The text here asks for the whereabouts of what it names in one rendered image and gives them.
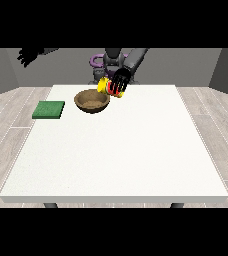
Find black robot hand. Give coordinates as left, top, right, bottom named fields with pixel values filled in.
left=16, top=48, right=46, bottom=69
left=110, top=67, right=132, bottom=95

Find yellow cup with melon print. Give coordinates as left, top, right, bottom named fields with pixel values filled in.
left=96, top=76, right=125, bottom=99

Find brown wooden bowl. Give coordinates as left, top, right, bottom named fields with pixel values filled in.
left=73, top=88, right=111, bottom=115

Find green square pad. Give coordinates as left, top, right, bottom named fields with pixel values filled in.
left=31, top=100, right=66, bottom=120

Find grey robot trunk purple rings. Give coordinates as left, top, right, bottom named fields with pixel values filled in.
left=87, top=48, right=141, bottom=86

